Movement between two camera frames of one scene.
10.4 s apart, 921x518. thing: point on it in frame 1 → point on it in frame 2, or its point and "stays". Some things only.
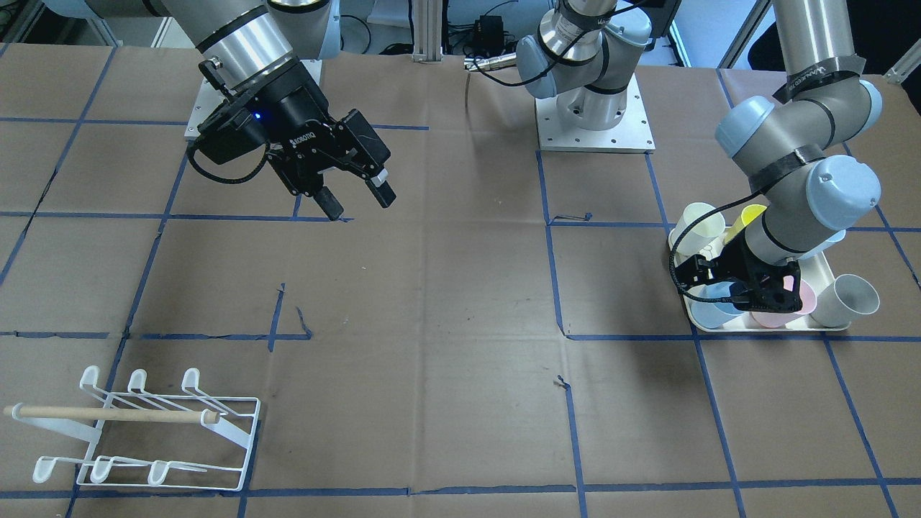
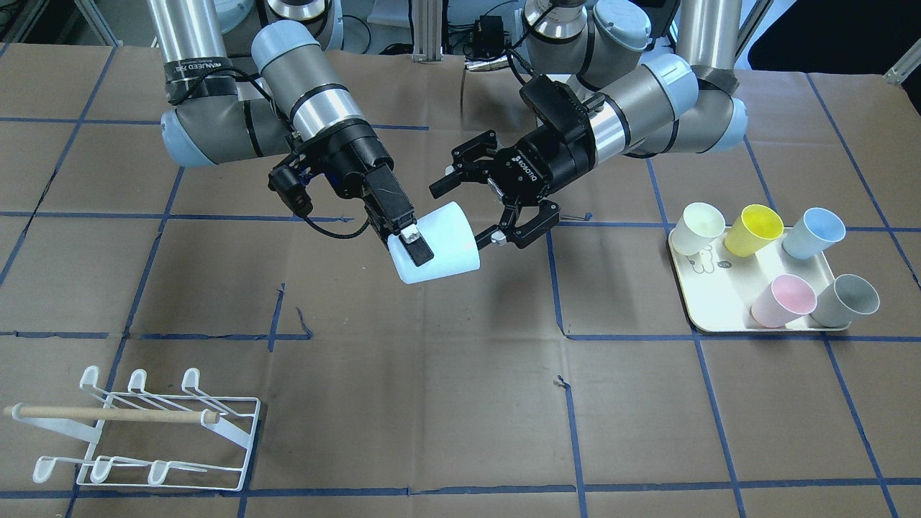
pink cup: [779, 319] stays
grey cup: [848, 296] stays
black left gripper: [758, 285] → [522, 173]
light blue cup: [713, 314] → [449, 234]
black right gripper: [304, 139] → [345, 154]
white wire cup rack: [190, 440] stays
